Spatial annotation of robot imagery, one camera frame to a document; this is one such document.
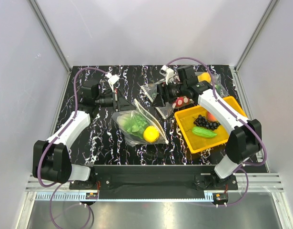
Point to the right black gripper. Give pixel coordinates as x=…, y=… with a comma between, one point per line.
x=163, y=91

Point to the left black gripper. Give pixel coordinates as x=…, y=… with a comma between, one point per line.
x=120, y=103

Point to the clear zip bag with mushroom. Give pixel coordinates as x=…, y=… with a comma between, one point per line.
x=152, y=92

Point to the green fake bok choy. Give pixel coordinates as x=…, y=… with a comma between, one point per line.
x=133, y=124

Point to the clear zip bag with lemon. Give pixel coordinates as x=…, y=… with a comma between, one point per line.
x=133, y=140

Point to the yellow fake lemon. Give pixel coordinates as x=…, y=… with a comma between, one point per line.
x=151, y=134

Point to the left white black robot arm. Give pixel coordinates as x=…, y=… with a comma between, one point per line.
x=51, y=160

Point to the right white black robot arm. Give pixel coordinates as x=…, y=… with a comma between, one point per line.
x=245, y=136

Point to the black fake grape bunch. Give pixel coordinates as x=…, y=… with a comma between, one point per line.
x=201, y=121

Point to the green fake bitter gourd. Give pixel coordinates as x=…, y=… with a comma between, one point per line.
x=202, y=132

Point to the black marble pattern mat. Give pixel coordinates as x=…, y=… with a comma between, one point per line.
x=102, y=142

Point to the yellow plastic tray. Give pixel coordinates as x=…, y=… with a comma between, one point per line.
x=196, y=144

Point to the left small connector board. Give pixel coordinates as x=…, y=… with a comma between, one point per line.
x=92, y=195

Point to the small connector board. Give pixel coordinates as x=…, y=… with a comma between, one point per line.
x=221, y=197
x=92, y=195

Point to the right small connector board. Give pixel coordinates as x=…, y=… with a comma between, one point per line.
x=221, y=197

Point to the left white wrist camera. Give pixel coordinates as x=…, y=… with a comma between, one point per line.
x=112, y=79

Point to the slotted white cable duct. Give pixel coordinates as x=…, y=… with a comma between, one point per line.
x=105, y=196

